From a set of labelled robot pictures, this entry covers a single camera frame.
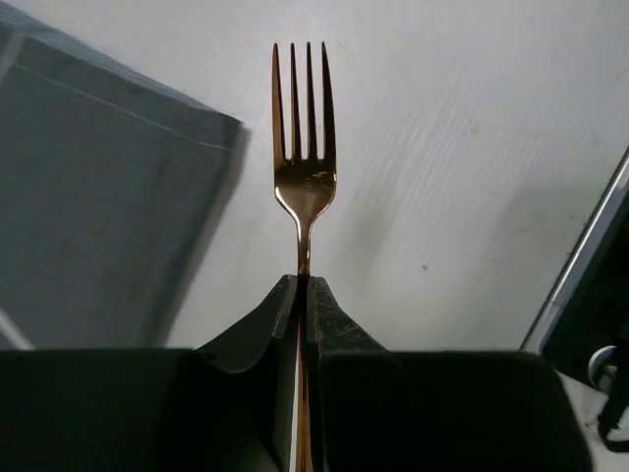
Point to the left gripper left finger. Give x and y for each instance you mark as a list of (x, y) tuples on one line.
[(225, 406)]

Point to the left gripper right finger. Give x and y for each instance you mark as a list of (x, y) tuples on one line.
[(375, 409)]

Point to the copper fork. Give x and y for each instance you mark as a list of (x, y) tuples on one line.
[(305, 186)]

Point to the grey striped placemat cloth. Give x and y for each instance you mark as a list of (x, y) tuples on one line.
[(107, 179)]

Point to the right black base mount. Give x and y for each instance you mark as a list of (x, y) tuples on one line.
[(582, 327)]

